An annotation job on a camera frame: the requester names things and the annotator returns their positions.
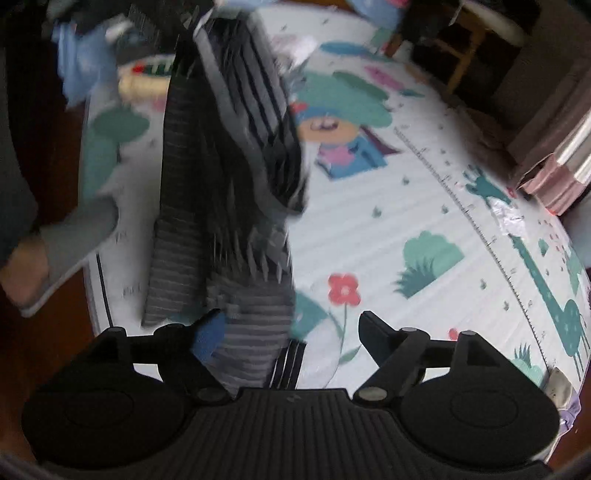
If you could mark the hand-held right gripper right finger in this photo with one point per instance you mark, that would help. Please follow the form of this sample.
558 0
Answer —
381 344

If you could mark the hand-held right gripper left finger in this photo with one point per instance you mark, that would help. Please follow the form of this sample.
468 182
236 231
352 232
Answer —
210 338

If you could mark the crumpled white paper sheet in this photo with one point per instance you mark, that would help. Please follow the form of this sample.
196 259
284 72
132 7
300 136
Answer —
508 217

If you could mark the cartoon printed play mat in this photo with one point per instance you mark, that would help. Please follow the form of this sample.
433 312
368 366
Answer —
392 221

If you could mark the grey slipper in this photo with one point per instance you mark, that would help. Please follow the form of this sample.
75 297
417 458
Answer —
76 235

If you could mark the beige and purple cloth pile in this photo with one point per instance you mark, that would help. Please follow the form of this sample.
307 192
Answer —
561 387

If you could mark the wooden stool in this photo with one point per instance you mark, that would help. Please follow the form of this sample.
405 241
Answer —
455 41

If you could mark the black white striped shirt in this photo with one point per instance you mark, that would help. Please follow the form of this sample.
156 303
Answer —
184 221

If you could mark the pink curtain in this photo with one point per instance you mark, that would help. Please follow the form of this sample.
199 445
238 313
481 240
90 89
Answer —
561 175

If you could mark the light blue cloth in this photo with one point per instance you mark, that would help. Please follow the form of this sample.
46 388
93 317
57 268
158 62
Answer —
83 60

